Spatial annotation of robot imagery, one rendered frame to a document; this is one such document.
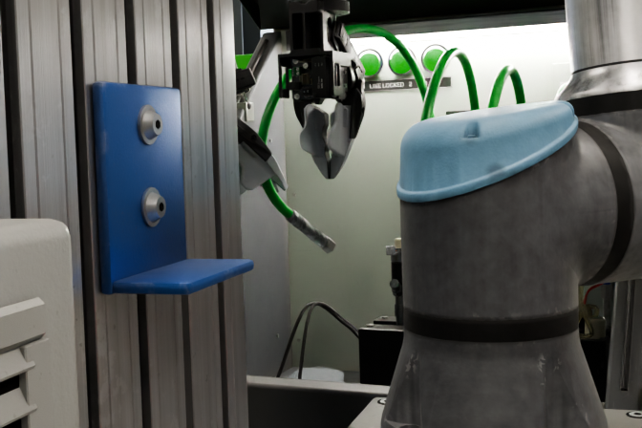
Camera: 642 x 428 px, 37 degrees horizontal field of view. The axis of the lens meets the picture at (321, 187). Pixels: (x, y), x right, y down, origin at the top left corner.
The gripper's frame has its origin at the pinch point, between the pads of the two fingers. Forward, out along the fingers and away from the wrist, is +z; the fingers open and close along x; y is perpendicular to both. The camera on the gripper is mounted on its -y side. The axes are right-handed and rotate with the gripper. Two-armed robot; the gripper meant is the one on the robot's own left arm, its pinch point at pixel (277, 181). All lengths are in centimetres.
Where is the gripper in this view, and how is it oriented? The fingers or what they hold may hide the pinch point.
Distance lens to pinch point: 130.1
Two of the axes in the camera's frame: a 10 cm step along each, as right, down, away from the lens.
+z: 7.0, 6.7, 2.5
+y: -5.2, 7.2, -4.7
